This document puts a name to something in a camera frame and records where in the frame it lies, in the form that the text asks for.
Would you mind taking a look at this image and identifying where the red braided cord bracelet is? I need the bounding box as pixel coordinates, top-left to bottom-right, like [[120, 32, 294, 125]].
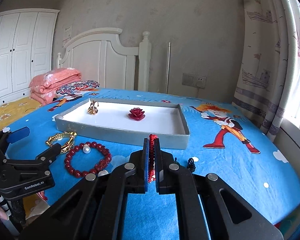
[[148, 133, 159, 183]]

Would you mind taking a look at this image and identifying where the gold chain link bracelet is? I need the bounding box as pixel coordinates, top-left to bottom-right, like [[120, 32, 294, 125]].
[[45, 131, 78, 155]]

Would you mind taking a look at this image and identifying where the green pendant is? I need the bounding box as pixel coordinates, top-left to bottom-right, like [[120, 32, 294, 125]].
[[173, 158, 196, 174]]

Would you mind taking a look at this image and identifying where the dark red bead bracelet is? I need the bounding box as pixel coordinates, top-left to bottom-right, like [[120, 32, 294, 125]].
[[64, 141, 113, 179]]

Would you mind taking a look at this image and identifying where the red fabric rose brooch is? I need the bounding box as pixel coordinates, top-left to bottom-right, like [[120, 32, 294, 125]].
[[128, 108, 145, 121]]

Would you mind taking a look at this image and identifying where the grey shallow cardboard tray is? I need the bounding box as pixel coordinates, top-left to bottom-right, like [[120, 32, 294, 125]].
[[55, 98, 190, 150]]

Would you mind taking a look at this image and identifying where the white pearl earring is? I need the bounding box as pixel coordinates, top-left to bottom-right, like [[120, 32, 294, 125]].
[[83, 144, 91, 154], [98, 170, 109, 177]]

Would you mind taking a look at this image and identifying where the pink folded quilt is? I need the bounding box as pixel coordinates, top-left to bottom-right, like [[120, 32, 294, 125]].
[[29, 68, 82, 105]]

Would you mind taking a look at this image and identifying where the patterned red blue pillow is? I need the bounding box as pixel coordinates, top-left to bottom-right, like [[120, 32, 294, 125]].
[[56, 80, 100, 98]]

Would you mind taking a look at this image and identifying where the white wardrobe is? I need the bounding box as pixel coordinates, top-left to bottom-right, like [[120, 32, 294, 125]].
[[0, 8, 59, 106]]

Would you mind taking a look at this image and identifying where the white wooden headboard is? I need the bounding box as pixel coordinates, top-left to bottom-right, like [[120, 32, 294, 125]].
[[56, 28, 152, 92]]

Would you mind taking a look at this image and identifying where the silver metal pole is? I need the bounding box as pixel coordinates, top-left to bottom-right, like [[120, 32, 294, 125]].
[[165, 42, 171, 94]]

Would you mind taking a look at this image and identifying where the ship print curtain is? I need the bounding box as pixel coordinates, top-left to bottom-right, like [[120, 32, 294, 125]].
[[233, 0, 300, 140]]

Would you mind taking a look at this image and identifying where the wall socket panel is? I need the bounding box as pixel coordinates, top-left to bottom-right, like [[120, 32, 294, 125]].
[[181, 73, 206, 89]]

